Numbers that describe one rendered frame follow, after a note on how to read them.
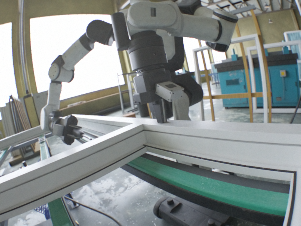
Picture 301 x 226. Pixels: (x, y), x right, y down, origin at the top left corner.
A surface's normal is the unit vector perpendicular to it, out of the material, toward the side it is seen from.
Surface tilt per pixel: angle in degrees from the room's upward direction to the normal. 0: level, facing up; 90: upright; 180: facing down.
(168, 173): 0
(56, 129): 71
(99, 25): 99
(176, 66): 136
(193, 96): 113
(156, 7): 90
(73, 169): 90
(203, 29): 118
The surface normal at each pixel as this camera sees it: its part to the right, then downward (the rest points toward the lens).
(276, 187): -0.21, -0.96
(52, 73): -0.23, 0.01
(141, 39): -0.10, 0.21
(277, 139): -0.72, 0.29
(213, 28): 0.16, 0.45
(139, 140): 0.65, 0.00
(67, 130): 0.87, 0.08
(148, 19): 0.16, 0.16
